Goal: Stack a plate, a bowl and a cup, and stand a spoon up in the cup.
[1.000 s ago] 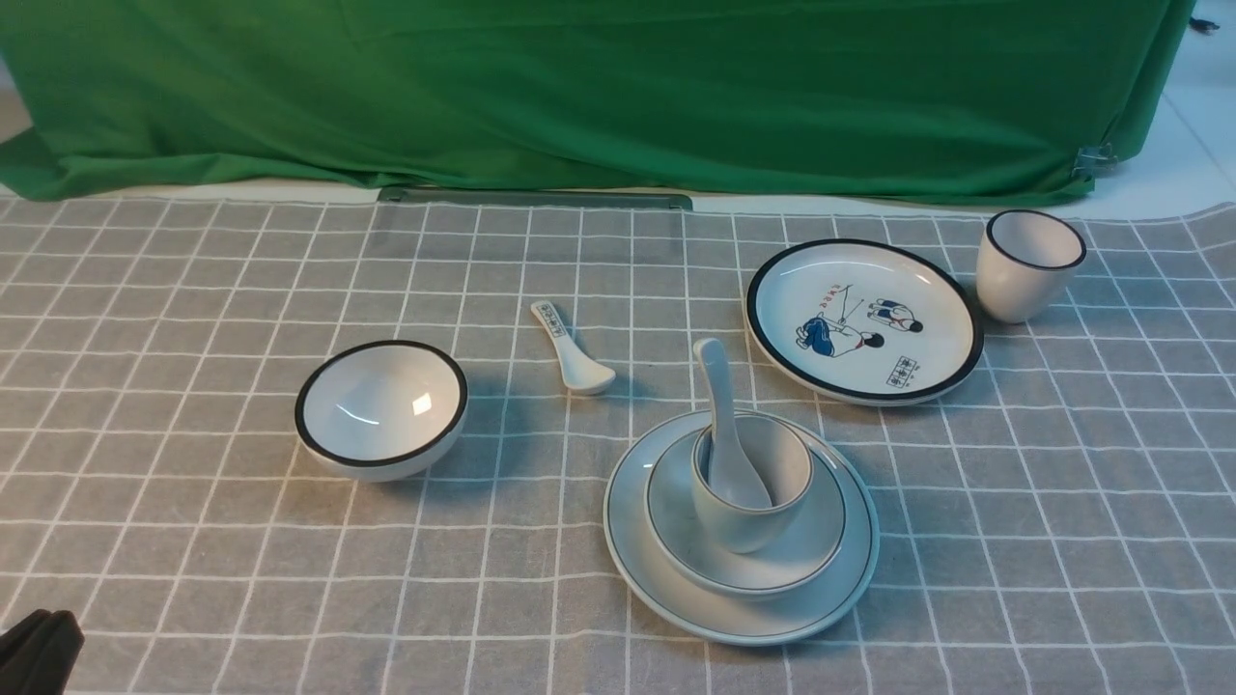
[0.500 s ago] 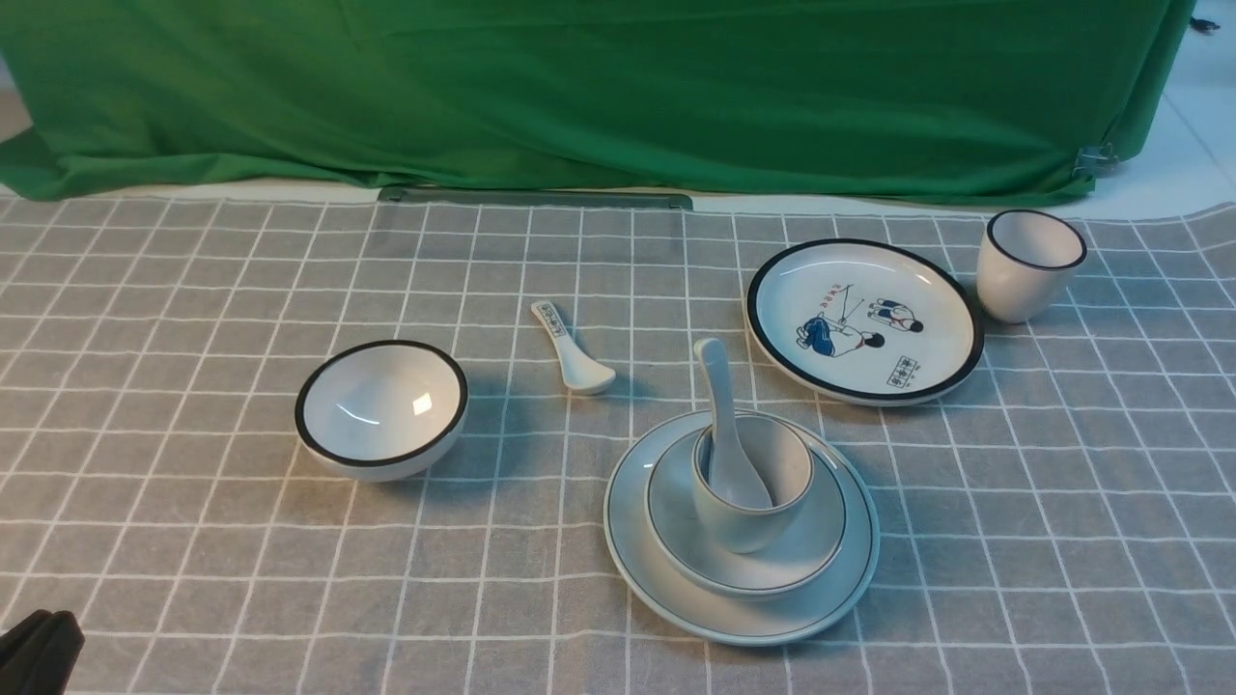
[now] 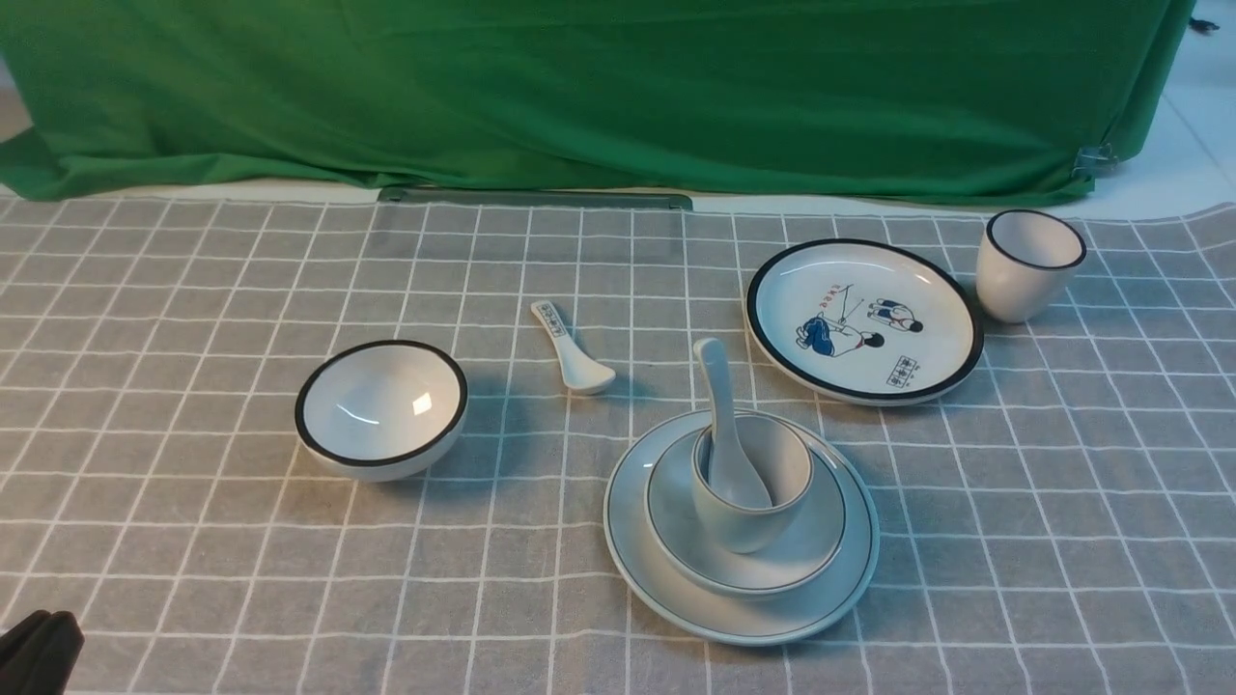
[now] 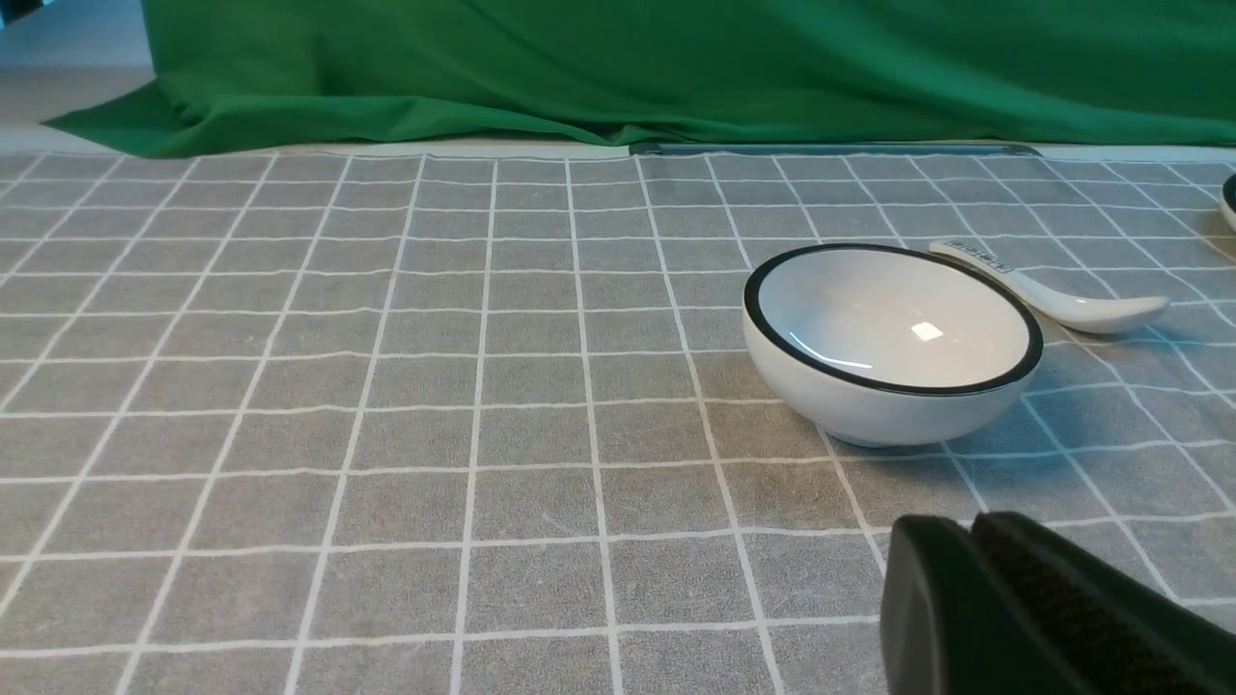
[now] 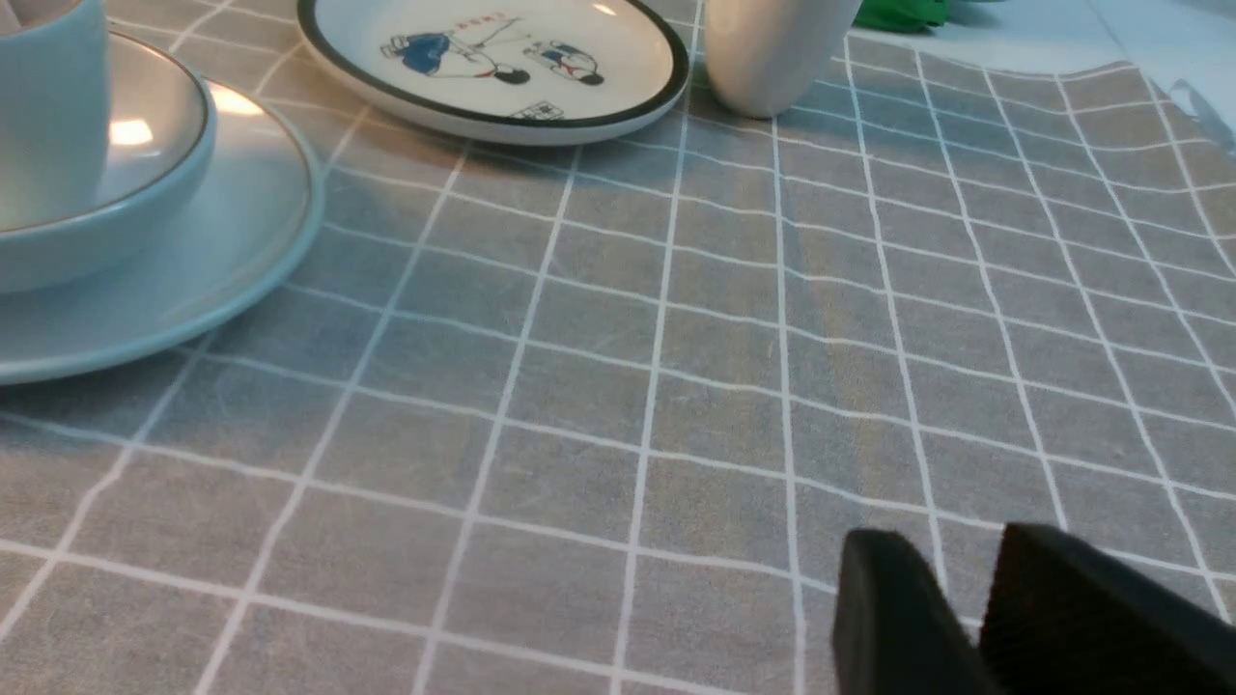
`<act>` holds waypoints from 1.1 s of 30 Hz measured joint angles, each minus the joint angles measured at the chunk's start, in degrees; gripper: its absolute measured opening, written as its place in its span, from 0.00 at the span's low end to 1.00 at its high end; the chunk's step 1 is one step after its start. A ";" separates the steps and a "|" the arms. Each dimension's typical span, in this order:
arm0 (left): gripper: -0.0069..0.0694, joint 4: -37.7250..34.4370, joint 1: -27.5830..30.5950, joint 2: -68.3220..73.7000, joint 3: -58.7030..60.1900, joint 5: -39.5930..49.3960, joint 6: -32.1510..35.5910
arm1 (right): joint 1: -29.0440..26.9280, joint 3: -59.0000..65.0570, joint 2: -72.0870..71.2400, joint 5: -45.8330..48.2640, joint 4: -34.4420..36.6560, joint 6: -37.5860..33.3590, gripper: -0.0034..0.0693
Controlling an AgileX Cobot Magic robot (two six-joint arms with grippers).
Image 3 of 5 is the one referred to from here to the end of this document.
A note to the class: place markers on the grey metal bar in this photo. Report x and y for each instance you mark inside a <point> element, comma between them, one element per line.
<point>573,199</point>

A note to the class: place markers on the grey checked tablecloth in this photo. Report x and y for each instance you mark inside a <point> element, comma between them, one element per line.
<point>1063,522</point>

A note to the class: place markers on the pale green cup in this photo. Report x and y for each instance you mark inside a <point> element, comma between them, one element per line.
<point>782,461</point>

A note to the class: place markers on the black object at corner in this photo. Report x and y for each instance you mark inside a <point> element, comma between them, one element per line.
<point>39,653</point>

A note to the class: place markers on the large pale plate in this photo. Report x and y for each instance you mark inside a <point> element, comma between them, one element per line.
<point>751,622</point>

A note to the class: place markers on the black-rimmed white bowl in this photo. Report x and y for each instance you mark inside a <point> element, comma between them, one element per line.
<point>382,411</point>

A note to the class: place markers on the black-rimmed white cup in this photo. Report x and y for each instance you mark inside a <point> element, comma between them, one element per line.
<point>1026,259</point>

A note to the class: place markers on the grey-rimmed pale bowl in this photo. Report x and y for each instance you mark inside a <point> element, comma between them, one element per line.
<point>799,555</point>

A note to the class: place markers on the green backdrop cloth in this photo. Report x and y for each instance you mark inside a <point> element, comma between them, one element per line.
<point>957,103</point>

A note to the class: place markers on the illustrated black-rimmed plate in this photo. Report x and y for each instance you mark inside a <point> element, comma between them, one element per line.
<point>863,322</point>

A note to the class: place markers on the metal clamp on backdrop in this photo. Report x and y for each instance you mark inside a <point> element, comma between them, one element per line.
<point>1095,162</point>

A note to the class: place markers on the plain white ceramic spoon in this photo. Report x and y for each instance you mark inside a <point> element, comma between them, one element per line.
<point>731,474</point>

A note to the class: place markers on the white spoon with characters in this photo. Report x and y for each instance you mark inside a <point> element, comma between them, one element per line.
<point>580,373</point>

